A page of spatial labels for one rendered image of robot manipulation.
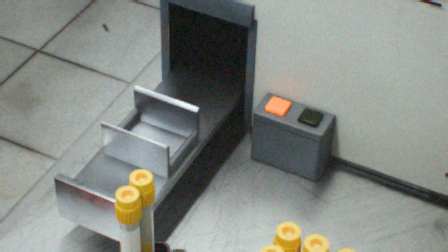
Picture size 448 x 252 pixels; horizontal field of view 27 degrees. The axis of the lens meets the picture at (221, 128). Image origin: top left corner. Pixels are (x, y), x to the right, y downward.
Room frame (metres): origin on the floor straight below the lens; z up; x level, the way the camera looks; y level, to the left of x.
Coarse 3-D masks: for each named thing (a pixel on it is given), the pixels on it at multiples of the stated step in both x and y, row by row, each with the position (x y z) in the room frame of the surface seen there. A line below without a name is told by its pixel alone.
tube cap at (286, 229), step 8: (280, 224) 0.38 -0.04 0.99; (288, 224) 0.38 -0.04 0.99; (296, 224) 0.38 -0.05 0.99; (280, 232) 0.37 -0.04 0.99; (288, 232) 0.37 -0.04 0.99; (296, 232) 0.37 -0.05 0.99; (280, 240) 0.37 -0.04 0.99; (288, 240) 0.36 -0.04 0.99; (296, 240) 0.37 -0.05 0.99; (288, 248) 0.36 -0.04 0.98; (296, 248) 0.37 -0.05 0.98
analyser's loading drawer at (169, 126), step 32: (192, 64) 0.63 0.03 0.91; (224, 64) 0.63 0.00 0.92; (160, 96) 0.55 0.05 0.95; (192, 96) 0.59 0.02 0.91; (224, 96) 0.59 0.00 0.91; (128, 128) 0.54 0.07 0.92; (160, 128) 0.55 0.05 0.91; (192, 128) 0.53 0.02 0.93; (96, 160) 0.51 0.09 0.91; (128, 160) 0.51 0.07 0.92; (160, 160) 0.49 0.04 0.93; (192, 160) 0.51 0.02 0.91; (64, 192) 0.46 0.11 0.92; (96, 192) 0.45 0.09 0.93; (160, 192) 0.48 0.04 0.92; (96, 224) 0.45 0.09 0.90
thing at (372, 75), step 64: (192, 0) 0.61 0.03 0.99; (256, 0) 0.59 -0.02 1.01; (320, 0) 0.57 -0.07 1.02; (384, 0) 0.55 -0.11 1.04; (256, 64) 0.59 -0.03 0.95; (320, 64) 0.56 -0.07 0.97; (384, 64) 0.54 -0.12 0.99; (256, 128) 0.55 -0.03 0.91; (320, 128) 0.54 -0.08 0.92; (384, 128) 0.54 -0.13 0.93
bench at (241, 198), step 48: (96, 144) 0.57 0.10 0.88; (240, 144) 0.57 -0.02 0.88; (48, 192) 0.51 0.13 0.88; (192, 192) 0.52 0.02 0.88; (240, 192) 0.52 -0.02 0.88; (288, 192) 0.52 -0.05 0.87; (336, 192) 0.52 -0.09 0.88; (384, 192) 0.52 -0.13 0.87; (0, 240) 0.46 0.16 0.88; (48, 240) 0.46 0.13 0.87; (96, 240) 0.46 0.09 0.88; (192, 240) 0.47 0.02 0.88; (240, 240) 0.47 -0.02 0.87; (336, 240) 0.47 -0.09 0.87; (384, 240) 0.47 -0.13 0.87; (432, 240) 0.47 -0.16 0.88
